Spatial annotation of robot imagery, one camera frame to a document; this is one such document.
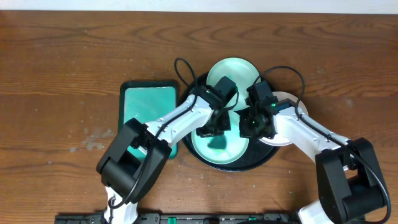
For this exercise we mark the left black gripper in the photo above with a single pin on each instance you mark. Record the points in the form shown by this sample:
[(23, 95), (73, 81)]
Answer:
[(211, 130)]

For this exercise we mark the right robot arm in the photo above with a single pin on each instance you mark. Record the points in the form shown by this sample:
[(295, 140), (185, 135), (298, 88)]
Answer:
[(349, 178)]

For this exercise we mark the black round tray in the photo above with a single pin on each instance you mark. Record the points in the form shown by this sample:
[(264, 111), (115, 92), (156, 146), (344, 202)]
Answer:
[(255, 155)]

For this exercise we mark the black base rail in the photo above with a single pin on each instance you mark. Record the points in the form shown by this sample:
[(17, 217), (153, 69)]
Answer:
[(156, 218)]

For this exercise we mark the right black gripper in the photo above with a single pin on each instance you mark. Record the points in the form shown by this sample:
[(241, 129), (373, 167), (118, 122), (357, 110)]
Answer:
[(244, 129)]

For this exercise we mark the dark green sponge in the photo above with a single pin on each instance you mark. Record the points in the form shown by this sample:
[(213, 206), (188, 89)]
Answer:
[(218, 142)]

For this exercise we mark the green rectangular tray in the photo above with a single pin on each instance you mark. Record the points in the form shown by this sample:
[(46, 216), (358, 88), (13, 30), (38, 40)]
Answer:
[(146, 100)]

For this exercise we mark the mint plate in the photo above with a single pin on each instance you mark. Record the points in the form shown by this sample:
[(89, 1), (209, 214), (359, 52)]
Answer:
[(240, 71), (236, 146)]

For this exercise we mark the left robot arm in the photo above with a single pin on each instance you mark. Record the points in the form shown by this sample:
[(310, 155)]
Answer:
[(135, 158)]

